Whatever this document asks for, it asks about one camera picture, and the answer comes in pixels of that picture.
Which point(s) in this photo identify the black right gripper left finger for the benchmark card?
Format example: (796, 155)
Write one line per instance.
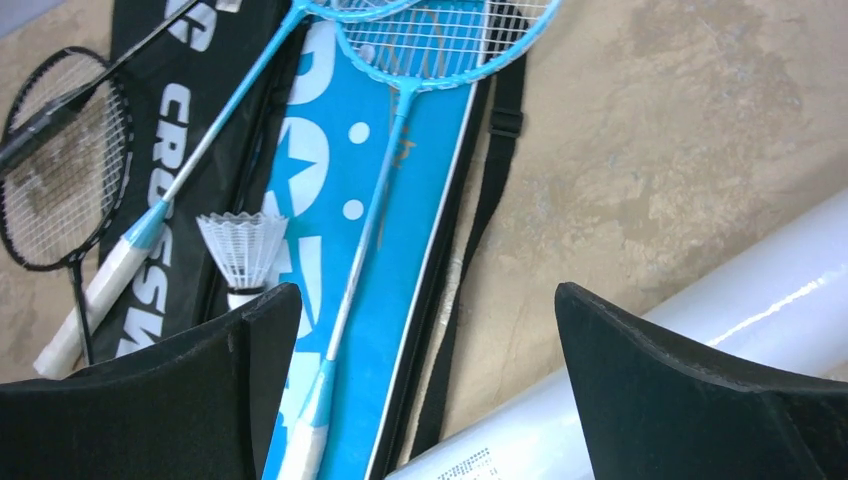
(199, 405)

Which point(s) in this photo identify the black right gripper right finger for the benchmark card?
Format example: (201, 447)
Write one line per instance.
(654, 404)

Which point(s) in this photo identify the blue racket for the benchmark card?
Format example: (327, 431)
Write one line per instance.
(430, 45)
(57, 359)

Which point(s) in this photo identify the white shuttlecock tube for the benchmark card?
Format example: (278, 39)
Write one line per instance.
(782, 303)

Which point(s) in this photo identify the white shuttlecock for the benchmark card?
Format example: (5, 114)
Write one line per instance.
(243, 246)

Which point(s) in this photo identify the black racket handle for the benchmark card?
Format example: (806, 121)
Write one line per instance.
(58, 202)

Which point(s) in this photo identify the black Crossway racket bag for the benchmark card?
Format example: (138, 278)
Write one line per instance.
(176, 87)

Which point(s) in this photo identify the blue racket bag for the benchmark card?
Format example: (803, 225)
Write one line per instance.
(329, 152)

